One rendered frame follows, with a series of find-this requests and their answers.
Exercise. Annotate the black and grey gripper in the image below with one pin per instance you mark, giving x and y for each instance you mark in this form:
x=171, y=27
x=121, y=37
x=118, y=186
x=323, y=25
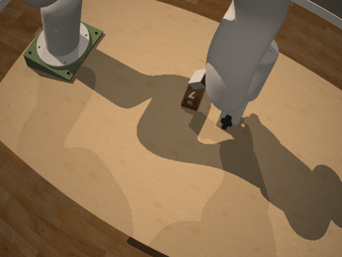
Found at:
x=236, y=116

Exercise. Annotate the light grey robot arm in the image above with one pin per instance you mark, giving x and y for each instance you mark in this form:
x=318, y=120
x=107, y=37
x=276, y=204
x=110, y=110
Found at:
x=242, y=50

